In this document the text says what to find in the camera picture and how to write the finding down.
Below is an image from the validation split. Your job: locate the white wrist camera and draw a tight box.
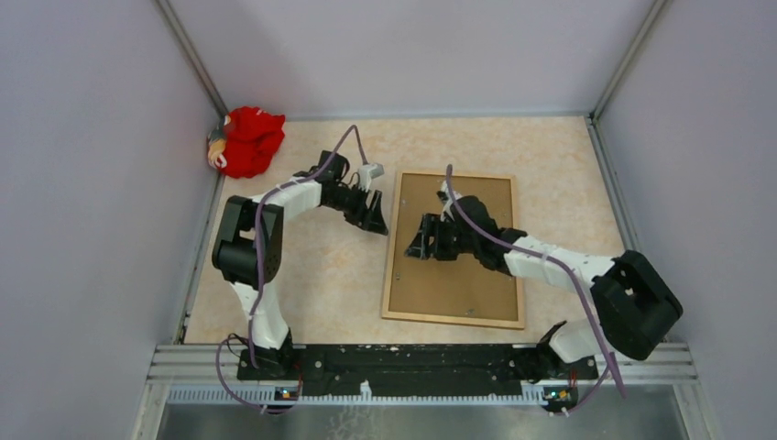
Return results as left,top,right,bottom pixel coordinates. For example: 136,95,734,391
356,163,385,192
436,187,462,222

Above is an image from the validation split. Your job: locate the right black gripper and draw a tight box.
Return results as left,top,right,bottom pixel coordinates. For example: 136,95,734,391
404,213,478,261

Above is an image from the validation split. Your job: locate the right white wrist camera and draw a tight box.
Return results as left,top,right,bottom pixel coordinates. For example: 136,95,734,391
436,187,462,222

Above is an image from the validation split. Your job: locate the red cloth doll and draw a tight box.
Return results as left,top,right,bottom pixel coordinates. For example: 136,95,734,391
207,106,286,179

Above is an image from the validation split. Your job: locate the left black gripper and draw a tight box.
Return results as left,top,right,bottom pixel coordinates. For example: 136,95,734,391
324,181,388,235

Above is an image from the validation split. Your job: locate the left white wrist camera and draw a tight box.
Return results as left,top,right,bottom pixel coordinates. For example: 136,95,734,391
356,163,385,192

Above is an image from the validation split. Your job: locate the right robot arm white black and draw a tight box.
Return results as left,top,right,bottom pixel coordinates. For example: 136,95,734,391
404,196,684,382

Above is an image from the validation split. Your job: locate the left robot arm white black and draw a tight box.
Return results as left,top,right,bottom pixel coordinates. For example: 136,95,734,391
212,150,389,379

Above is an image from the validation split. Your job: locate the wooden picture frame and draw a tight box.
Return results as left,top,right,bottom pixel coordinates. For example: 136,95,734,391
380,170,527,331

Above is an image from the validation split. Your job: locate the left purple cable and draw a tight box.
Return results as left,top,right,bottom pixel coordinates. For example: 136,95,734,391
215,124,371,416

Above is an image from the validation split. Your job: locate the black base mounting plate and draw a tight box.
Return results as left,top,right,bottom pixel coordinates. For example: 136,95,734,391
236,344,599,397

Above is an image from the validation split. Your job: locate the aluminium front rail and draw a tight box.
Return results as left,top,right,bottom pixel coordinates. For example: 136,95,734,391
132,343,717,439

